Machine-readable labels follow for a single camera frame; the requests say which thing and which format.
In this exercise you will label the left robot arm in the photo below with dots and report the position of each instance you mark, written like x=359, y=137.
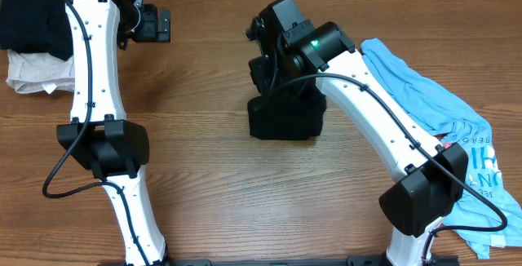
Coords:
x=99, y=136

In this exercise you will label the folded beige garment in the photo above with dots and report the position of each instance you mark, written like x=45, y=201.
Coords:
x=35, y=72

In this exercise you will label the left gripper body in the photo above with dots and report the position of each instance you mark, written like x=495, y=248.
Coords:
x=164, y=23

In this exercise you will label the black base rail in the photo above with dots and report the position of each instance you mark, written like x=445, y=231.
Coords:
x=277, y=262

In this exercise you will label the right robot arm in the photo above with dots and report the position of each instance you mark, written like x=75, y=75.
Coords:
x=427, y=176

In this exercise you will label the black polo shirt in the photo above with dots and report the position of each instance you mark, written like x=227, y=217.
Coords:
x=286, y=115

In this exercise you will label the light blue t-shirt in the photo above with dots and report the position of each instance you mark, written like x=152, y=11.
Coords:
x=440, y=112

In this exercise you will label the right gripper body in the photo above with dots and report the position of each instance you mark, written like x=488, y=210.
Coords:
x=285, y=65

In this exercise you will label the folded black garment on pile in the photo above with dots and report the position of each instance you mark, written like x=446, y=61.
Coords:
x=36, y=26

